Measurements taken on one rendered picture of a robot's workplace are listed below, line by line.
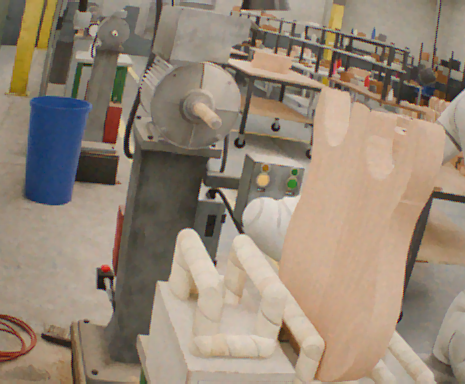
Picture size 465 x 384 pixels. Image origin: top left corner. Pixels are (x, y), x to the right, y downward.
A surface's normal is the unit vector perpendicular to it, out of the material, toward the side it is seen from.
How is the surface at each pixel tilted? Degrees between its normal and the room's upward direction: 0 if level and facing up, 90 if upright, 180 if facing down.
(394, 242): 86
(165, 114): 93
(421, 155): 88
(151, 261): 90
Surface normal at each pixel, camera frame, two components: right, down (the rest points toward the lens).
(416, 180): 0.19, 0.50
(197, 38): 0.26, 0.31
